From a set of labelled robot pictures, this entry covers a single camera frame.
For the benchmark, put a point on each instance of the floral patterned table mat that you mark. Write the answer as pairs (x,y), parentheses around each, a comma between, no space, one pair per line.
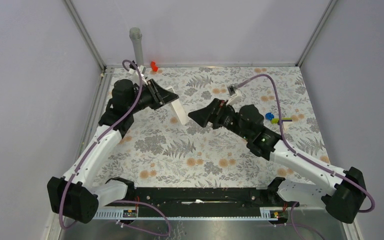
(158,151)

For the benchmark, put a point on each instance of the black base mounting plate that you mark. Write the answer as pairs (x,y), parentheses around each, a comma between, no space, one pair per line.
(162,199)

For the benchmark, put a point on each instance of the slotted metal cable rail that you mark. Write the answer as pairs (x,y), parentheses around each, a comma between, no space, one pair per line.
(241,214)

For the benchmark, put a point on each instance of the grey microphone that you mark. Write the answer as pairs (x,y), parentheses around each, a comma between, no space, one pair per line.
(136,36)

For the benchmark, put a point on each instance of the blue plastic toy piece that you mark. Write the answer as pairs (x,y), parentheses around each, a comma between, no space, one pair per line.
(269,116)

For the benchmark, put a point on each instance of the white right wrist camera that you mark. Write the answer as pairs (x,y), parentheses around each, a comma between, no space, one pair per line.
(235,95)

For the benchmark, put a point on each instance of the aluminium frame post left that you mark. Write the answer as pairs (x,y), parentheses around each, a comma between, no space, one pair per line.
(72,10)

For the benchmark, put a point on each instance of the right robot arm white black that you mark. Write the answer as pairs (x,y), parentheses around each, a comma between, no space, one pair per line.
(341,191)

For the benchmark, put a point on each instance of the small orange red block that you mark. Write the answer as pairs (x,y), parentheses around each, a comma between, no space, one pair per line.
(154,66)

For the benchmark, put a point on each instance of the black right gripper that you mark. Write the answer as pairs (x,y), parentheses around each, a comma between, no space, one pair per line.
(212,113)

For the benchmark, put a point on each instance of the white remote control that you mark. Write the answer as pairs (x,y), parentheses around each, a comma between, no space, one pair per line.
(179,111)

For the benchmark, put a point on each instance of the aluminium frame post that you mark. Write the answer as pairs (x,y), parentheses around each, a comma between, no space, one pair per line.
(72,10)
(315,34)

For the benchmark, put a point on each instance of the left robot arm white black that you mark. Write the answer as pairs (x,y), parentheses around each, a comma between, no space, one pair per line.
(73,194)

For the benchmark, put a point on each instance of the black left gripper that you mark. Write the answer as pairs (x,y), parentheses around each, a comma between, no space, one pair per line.
(160,96)

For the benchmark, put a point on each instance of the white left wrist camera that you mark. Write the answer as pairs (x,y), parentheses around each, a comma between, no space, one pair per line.
(134,73)

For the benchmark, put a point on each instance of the aluminium frame post right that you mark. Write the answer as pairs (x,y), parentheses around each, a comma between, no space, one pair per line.
(315,34)

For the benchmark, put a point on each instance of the yellow green toy piece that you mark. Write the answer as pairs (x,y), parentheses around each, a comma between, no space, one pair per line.
(277,120)

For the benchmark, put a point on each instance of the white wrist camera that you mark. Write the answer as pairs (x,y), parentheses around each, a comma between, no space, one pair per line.
(134,73)
(235,95)

